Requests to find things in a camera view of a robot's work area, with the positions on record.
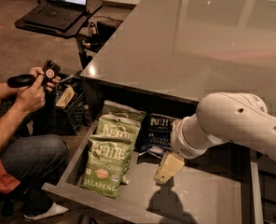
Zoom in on black smartphone with ring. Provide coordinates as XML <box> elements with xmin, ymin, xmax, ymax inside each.
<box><xmin>42</xmin><ymin>60</ymin><xmax>61</xmax><ymax>85</ymax></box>

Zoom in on black handheld controller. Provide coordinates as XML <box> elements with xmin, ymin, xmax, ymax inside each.
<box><xmin>7</xmin><ymin>74</ymin><xmax>35</xmax><ymax>88</ymax></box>

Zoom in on person's right forearm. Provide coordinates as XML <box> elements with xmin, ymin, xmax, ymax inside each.
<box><xmin>0</xmin><ymin>104</ymin><xmax>27</xmax><ymax>152</ymax></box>

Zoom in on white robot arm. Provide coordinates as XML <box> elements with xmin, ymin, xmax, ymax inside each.
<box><xmin>154</xmin><ymin>92</ymin><xmax>276</xmax><ymax>184</ymax></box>

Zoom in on dark blue vinegar chip bag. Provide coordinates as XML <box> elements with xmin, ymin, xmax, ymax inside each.
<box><xmin>136</xmin><ymin>113</ymin><xmax>178</xmax><ymax>159</ymax></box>

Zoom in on open grey top drawer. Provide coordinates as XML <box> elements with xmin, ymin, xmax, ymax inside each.
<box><xmin>41</xmin><ymin>110</ymin><xmax>265</xmax><ymax>224</ymax></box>

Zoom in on front green jalapeno chip bag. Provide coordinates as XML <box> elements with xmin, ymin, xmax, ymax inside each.
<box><xmin>81</xmin><ymin>134</ymin><xmax>131</xmax><ymax>199</ymax></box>

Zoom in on middle green chip bag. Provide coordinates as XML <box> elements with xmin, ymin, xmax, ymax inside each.
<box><xmin>96</xmin><ymin>114</ymin><xmax>141</xmax><ymax>185</ymax></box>

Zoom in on rear green chip bag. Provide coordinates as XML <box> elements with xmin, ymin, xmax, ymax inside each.
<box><xmin>102</xmin><ymin>100</ymin><xmax>146</xmax><ymax>122</ymax></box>

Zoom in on tan snack bag in crate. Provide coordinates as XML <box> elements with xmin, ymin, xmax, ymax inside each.
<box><xmin>56</xmin><ymin>87</ymin><xmax>75</xmax><ymax>109</ymax></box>

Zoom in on person's left hand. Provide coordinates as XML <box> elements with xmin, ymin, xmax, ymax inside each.
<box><xmin>28</xmin><ymin>66</ymin><xmax>62</xmax><ymax>93</ymax></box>

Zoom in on person's right hand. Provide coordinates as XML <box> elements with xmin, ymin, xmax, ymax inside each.
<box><xmin>15</xmin><ymin>75</ymin><xmax>46</xmax><ymax>114</ymax></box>

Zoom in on lower grey drawers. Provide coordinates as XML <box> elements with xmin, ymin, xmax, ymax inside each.
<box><xmin>257</xmin><ymin>155</ymin><xmax>276</xmax><ymax>224</ymax></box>

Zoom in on black plastic crate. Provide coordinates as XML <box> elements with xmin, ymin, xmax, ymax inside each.
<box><xmin>56</xmin><ymin>74</ymin><xmax>85</xmax><ymax>135</ymax></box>

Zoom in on white sneaker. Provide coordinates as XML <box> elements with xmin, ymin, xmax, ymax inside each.
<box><xmin>23</xmin><ymin>202</ymin><xmax>69</xmax><ymax>221</ymax></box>

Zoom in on black laptop stand table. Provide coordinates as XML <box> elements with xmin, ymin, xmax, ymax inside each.
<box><xmin>15</xmin><ymin>0</ymin><xmax>103</xmax><ymax>68</ymax></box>

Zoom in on black laptop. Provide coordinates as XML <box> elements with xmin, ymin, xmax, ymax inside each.
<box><xmin>23</xmin><ymin>0</ymin><xmax>87</xmax><ymax>31</ymax></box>

